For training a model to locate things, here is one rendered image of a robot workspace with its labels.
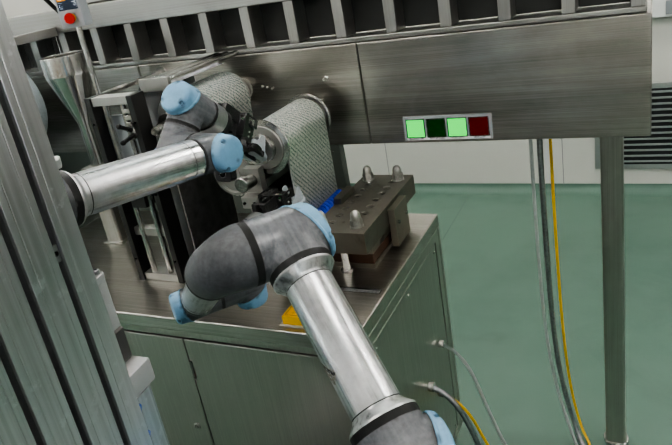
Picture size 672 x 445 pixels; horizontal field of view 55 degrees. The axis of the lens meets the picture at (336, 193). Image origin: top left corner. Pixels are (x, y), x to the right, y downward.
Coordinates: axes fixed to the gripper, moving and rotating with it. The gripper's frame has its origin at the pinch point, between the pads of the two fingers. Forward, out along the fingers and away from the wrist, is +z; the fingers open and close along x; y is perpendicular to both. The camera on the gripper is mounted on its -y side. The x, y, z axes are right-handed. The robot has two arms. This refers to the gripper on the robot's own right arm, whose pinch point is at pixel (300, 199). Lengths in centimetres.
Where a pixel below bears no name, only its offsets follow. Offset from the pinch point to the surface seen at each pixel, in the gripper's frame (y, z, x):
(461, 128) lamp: 8.9, 29.4, -37.1
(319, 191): -2.1, 10.4, -0.3
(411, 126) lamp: 10.0, 29.4, -22.9
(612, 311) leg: -57, 46, -74
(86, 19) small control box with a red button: 53, 1, 57
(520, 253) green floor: -109, 178, -21
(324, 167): 3.0, 15.9, -0.3
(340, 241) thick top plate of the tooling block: -8.6, -6.4, -13.1
